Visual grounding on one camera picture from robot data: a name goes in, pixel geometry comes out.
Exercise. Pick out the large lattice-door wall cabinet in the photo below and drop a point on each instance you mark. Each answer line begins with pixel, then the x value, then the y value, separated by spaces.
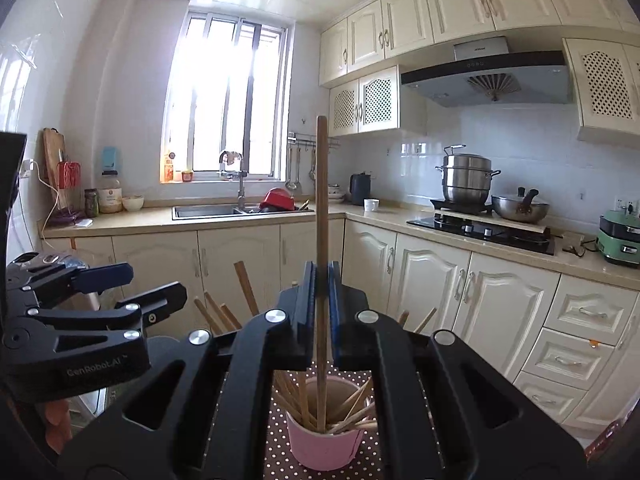
pixel 605 90

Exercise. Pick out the small windowsill jar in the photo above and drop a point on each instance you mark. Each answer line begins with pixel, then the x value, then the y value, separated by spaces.
pixel 187 176

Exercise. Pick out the stainless steel steamer pot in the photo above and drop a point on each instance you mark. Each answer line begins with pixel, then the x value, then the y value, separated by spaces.
pixel 466 180

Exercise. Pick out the cream base cabinets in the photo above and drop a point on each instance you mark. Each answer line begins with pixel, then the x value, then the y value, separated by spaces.
pixel 500 310

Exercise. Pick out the single wooden chopstick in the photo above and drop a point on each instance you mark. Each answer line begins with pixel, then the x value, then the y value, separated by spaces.
pixel 321 200

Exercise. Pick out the red kitchen utensils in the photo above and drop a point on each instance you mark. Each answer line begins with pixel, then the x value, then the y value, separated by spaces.
pixel 69 180

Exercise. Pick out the orange bottle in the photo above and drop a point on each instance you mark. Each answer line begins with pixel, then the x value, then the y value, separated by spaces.
pixel 169 170

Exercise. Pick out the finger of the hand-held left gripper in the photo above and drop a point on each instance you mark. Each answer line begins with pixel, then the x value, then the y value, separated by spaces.
pixel 112 275
pixel 160 297

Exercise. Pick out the wooden cutting board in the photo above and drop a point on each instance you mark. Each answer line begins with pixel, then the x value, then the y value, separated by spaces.
pixel 51 160

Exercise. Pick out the steel wok with lid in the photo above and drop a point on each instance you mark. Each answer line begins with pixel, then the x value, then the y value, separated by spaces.
pixel 520 210

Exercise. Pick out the red bowl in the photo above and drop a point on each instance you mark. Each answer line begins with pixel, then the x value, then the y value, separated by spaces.
pixel 276 199

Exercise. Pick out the white mug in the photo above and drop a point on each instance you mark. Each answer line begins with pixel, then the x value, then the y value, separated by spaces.
pixel 371 205

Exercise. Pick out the small white bowl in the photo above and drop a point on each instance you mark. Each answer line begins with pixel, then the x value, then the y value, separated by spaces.
pixel 133 204

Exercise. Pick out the small dark jar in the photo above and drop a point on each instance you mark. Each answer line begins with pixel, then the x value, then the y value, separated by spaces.
pixel 91 204

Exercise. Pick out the black induction cooker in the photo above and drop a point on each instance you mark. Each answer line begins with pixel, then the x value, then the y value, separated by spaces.
pixel 460 206

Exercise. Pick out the hanging kitchen utensils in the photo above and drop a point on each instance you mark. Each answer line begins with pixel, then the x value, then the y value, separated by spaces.
pixel 312 167

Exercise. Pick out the stainless steel sink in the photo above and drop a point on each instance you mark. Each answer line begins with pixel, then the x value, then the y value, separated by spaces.
pixel 205 211

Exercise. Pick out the pile of wooden chopsticks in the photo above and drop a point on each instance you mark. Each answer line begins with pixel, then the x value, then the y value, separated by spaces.
pixel 246 290

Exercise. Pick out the blue wall holder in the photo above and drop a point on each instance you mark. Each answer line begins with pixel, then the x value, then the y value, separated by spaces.
pixel 110 159

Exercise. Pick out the stack of white bowls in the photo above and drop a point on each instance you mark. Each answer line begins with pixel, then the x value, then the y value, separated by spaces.
pixel 336 194

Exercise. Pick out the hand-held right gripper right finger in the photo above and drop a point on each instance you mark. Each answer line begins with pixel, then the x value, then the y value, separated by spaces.
pixel 334 310

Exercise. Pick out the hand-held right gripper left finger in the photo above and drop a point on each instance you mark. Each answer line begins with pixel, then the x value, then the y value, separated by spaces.
pixel 311 305

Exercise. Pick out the black glass gas stove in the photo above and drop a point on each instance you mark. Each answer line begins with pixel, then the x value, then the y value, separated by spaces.
pixel 500 240

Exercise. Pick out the metal utensil rail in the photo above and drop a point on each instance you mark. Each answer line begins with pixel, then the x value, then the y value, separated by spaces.
pixel 305 137

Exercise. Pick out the large jar with white lid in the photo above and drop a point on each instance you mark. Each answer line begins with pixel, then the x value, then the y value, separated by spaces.
pixel 110 195

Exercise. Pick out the hanging metal ladle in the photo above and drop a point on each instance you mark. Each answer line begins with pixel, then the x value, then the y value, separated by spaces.
pixel 291 185

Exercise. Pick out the brown polka-dot tablecloth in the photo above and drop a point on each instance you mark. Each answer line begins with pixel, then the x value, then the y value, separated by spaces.
pixel 277 435

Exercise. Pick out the kitchen window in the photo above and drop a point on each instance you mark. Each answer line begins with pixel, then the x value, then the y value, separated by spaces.
pixel 225 100

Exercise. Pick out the cream upper wall cabinets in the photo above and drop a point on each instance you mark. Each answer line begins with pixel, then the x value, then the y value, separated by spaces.
pixel 450 10

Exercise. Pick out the small lattice-door wall cabinet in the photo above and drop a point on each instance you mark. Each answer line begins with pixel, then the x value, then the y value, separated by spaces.
pixel 377 102

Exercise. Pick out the purple bag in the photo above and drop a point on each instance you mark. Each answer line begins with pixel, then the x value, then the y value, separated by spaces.
pixel 67 218

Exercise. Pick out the wall socket with charger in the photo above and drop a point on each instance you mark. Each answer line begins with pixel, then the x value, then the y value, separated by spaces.
pixel 28 168

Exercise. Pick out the black electric kettle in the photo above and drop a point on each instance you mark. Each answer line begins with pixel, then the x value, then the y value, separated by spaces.
pixel 360 190

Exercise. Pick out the green multi-cooker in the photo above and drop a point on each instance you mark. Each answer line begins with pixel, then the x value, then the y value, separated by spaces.
pixel 620 240

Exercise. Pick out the person's left hand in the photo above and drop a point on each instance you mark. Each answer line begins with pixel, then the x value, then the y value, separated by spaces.
pixel 56 425

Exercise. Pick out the pink cup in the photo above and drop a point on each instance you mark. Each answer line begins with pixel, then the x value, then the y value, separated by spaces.
pixel 325 450

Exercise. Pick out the metal faucet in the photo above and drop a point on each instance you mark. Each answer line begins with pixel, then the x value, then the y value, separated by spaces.
pixel 241 190

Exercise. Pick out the range hood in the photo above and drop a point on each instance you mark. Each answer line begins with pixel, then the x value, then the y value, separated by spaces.
pixel 525 85

